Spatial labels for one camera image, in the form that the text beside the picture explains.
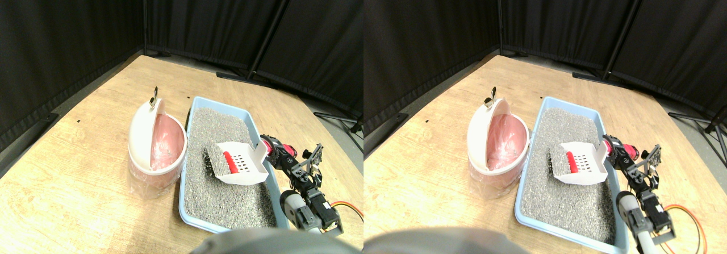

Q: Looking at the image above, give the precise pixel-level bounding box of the blue litter tray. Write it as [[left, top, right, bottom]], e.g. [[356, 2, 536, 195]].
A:
[[178, 96, 283, 234], [514, 96, 630, 254]]

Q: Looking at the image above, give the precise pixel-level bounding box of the white bin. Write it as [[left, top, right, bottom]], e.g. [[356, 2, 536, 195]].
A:
[[128, 87, 187, 200], [466, 87, 530, 201]]

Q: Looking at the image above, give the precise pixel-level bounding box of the black bracket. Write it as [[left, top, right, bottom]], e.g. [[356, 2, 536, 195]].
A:
[[293, 143, 325, 178], [634, 144, 665, 178]]

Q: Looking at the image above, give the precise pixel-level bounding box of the black curtain stand foot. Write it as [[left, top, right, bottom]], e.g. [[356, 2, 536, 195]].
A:
[[572, 70, 621, 88], [216, 70, 269, 85], [314, 111, 364, 133], [668, 106, 727, 134]]

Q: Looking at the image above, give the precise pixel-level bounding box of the white scoop with red handle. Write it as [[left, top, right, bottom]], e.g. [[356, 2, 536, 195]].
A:
[[213, 140, 297, 186], [553, 140, 640, 186]]

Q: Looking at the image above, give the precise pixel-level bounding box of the orange wire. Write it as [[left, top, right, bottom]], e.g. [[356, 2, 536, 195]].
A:
[[331, 201, 364, 222], [663, 204, 708, 254]]

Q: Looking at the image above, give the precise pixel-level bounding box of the black curtain stand pole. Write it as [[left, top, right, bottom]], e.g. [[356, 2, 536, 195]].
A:
[[497, 0, 504, 56], [248, 0, 298, 77], [602, 0, 650, 77], [141, 0, 148, 56]]

